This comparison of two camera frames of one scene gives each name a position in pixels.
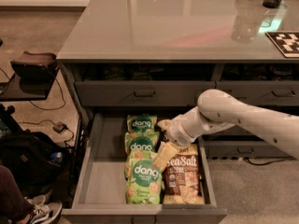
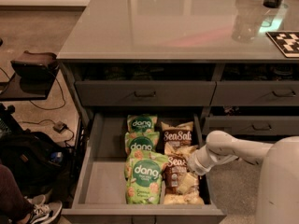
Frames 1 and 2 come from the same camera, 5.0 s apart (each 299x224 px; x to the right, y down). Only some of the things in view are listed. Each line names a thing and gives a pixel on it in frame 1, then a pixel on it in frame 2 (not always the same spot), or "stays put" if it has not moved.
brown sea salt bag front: x=182 y=178 stays put
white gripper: x=176 y=130 → x=193 y=163
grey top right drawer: x=263 y=93 stays put
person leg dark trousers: x=13 y=205 stays put
